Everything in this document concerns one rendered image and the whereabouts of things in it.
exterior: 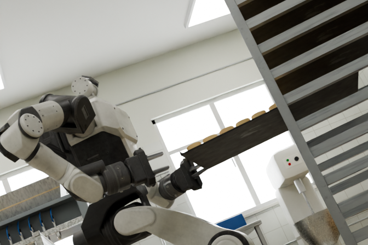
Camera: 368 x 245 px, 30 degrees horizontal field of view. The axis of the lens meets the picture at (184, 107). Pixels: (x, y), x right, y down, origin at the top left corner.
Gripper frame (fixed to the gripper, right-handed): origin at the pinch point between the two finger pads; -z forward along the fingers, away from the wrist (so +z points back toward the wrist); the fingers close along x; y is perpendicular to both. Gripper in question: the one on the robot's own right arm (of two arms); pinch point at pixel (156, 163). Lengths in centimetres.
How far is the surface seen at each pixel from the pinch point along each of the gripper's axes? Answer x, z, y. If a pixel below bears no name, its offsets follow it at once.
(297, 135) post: -12.2, -34.8, -25.1
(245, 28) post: 25, -35, -25
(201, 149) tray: -1.2, -14.6, -2.8
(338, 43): 8, -57, -34
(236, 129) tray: -1.2, -24.1, -12.2
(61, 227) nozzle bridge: 25, 7, 170
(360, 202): -37, -43, -26
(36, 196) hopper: 47, 14, 174
